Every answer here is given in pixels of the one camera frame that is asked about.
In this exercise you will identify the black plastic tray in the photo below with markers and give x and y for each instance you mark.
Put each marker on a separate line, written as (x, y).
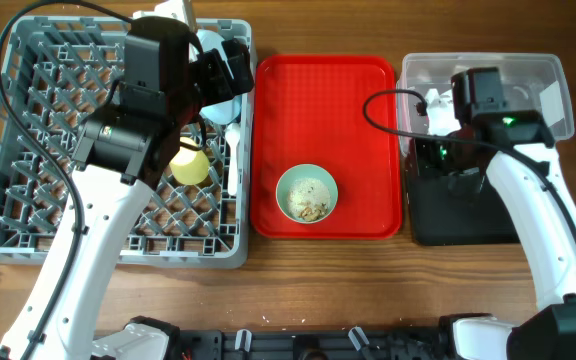
(454, 208)

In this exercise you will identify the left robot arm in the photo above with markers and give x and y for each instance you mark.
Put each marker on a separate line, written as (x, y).
(59, 318)

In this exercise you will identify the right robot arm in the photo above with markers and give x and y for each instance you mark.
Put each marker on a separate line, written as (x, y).
(545, 223)

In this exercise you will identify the clear plastic bin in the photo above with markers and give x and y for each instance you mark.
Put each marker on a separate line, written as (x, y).
(530, 82)

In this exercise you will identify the white plastic spoon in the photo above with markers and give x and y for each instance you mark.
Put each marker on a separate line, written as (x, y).
(232, 137)

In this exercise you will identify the yellow plastic cup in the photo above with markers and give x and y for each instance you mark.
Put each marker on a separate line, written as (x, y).
(189, 167)

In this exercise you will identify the grey dishwasher rack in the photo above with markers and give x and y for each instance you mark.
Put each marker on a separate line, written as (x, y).
(58, 69)

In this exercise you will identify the large light blue plate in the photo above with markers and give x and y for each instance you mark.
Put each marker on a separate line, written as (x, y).
(226, 112)

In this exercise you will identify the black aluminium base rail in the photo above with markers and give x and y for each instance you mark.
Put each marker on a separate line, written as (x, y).
(414, 343)

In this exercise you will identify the white napkin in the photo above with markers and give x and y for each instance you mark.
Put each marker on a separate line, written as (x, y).
(440, 113)

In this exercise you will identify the red plastic tray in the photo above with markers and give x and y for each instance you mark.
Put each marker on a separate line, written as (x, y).
(327, 110)

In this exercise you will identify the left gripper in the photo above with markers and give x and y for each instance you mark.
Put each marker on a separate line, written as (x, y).
(223, 88)

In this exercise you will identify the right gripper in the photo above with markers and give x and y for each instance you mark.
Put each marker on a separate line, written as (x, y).
(421, 150)

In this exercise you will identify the green bowl with food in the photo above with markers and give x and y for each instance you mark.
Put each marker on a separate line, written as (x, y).
(306, 194)

